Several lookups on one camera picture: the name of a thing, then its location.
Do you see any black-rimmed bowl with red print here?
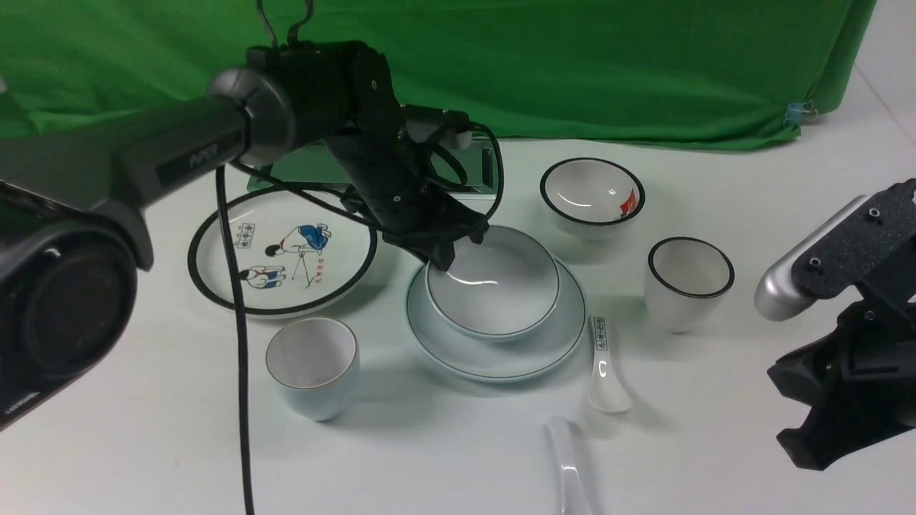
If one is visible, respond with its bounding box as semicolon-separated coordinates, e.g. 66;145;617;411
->
540;157;645;241

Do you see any pale blue bowl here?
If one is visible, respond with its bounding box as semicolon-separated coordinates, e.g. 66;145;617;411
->
424;225;562;342

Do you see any plain white ceramic spoon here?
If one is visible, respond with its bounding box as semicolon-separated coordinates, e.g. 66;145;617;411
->
546;416;593;514

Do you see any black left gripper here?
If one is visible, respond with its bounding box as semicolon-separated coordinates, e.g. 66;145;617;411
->
325;132;492;271

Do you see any black-rimmed illustrated plate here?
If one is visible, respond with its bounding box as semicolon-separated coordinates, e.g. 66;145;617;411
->
187;188;379;319

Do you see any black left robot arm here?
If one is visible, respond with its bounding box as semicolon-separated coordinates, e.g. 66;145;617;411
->
2;39;490;428

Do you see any black-rimmed white cup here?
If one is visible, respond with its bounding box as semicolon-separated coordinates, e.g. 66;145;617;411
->
643;237;736;335

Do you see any blue binder clip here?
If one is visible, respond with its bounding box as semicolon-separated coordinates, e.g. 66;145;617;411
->
783;101;820;127

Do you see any pale blue plain plate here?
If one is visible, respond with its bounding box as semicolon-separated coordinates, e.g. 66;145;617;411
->
405;260;588;384

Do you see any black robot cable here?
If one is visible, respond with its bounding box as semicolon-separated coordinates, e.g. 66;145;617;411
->
215;120;505;515

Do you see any green backdrop cloth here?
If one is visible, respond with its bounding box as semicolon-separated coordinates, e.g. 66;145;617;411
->
1;1;874;151

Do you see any pale blue cup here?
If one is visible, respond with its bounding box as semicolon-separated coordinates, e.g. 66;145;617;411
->
265;317;361;423

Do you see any white spoon with printed handle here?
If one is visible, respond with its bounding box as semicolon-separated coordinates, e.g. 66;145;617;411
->
587;314;633;415

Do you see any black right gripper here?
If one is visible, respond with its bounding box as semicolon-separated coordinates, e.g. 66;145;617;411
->
766;180;915;471

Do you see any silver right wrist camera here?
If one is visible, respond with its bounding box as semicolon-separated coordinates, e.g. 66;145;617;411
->
754;195;870;322

